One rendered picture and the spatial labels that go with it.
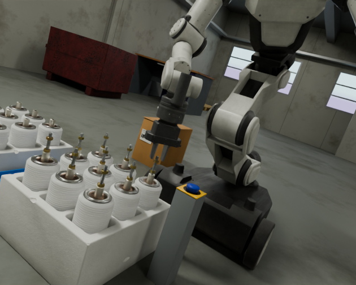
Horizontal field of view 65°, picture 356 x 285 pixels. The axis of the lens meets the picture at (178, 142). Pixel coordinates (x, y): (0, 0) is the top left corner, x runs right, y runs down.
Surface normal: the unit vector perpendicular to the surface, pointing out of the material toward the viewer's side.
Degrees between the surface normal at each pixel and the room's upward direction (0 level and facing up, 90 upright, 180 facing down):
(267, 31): 122
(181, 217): 90
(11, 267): 0
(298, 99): 90
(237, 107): 40
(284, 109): 90
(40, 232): 90
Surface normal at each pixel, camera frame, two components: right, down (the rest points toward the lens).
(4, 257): 0.31, -0.93
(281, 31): -0.22, 0.66
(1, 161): 0.84, 0.37
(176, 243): -0.50, 0.04
